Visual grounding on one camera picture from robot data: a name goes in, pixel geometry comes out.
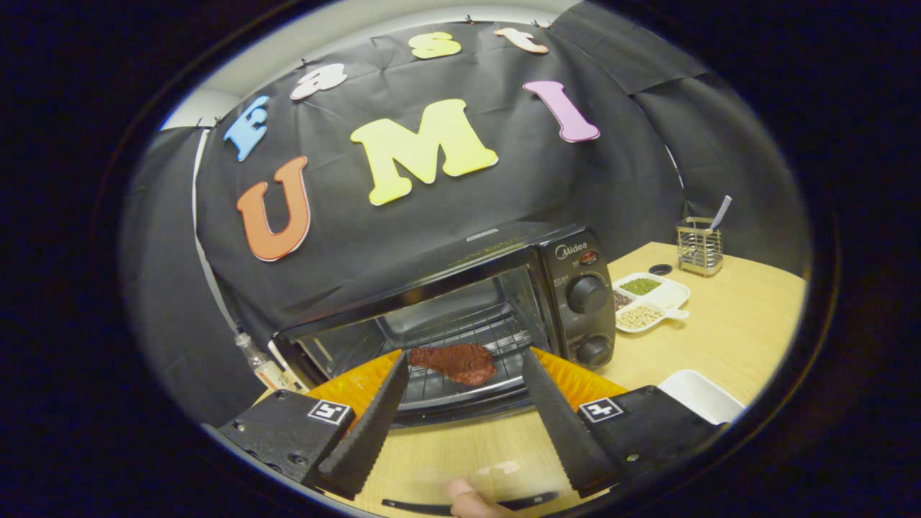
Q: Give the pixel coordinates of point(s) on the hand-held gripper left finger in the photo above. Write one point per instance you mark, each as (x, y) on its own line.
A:
(374, 428)

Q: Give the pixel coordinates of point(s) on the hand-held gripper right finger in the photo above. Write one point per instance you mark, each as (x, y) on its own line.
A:
(565, 432)

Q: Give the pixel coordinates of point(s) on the red-brown meat steak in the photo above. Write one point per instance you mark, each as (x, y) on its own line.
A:
(460, 363)

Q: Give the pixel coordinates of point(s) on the black toaster oven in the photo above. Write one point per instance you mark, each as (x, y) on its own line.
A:
(575, 259)

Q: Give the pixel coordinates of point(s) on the clear plastic bottle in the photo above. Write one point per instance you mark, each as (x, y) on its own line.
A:
(262, 363)

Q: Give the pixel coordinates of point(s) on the white rectangular tray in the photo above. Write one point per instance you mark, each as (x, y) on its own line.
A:
(698, 396)

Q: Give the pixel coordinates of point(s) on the white divided bean plate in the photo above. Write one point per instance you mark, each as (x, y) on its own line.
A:
(665, 295)

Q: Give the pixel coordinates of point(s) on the black round table grommet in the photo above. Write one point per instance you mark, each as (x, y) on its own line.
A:
(660, 269)

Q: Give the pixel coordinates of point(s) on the silver patterned straw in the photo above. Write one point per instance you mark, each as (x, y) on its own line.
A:
(722, 211)

